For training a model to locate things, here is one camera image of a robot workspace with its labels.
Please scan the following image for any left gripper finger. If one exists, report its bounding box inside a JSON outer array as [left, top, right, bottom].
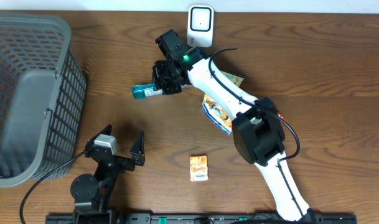
[[130, 131, 145, 166], [86, 124, 112, 146]]

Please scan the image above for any grey plastic shopping basket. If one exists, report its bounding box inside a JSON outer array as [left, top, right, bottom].
[[0, 13, 87, 187]]

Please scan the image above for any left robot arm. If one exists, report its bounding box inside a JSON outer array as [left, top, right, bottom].
[[70, 124, 145, 224]]

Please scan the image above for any white barcode scanner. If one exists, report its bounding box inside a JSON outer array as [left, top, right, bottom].
[[187, 5, 215, 48]]

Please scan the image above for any small orange tissue pack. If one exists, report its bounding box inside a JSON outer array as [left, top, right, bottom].
[[190, 156, 208, 182]]

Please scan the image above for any teal mouthwash bottle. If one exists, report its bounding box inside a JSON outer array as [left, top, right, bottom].
[[131, 83, 162, 100]]

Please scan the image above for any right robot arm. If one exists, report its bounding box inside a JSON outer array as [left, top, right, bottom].
[[153, 29, 315, 223]]

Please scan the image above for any orange snack bar wrapper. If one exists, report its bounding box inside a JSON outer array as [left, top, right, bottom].
[[277, 111, 286, 121]]

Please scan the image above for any yellow snack bag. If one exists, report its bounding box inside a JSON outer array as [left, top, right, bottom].
[[202, 70, 245, 135]]

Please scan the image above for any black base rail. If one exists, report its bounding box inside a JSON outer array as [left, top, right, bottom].
[[45, 213, 358, 224]]

